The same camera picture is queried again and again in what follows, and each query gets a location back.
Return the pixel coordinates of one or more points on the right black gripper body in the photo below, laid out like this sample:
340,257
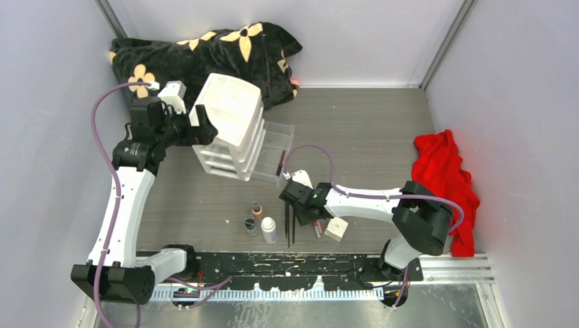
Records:
303,218

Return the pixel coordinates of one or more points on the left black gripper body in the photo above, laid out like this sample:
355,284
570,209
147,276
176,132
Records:
178,129

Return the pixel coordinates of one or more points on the pink lip gloss tube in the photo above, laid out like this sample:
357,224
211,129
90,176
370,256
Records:
319,226

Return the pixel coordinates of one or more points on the red silver lip pencil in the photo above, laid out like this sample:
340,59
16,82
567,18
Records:
317,230

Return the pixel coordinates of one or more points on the white plastic drawer organizer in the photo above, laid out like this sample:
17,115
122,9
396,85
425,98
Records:
235,108

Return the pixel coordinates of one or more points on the clear plastic drawer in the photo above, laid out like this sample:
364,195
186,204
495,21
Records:
277,138

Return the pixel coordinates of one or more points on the dark red lipstick tube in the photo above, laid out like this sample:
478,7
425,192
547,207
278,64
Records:
281,163

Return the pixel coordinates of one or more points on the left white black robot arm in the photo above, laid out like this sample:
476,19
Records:
124,208

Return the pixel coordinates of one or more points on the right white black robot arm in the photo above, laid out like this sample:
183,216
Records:
422,219

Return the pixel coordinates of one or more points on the thick black makeup pencil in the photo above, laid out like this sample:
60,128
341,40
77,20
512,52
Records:
293,236

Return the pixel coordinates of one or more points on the short black makeup pencil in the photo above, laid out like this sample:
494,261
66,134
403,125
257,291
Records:
288,239

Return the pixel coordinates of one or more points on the white cube box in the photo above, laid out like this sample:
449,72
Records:
336,229

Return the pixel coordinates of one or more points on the white plastic bottle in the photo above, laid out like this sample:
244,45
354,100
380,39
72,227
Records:
269,229

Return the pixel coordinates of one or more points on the tan foundation bottle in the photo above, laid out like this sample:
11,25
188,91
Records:
257,211

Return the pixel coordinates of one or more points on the clear jar black lid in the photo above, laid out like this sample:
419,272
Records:
251,227

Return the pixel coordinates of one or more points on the black floral plush blanket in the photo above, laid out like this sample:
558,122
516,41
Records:
256,53

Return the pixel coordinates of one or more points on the red cloth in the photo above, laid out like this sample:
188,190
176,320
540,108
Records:
439,168

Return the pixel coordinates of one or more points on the small green circuit board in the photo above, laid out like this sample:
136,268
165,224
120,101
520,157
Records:
187,293

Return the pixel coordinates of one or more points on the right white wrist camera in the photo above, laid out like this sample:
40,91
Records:
300,176

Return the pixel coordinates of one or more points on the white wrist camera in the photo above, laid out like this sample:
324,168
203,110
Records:
172,94
300,176

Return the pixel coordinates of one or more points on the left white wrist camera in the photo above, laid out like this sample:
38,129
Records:
172,94

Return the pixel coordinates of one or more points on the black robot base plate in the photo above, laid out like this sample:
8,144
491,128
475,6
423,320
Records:
289,272

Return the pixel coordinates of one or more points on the aluminium frame rail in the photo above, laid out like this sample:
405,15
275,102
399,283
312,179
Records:
426,270

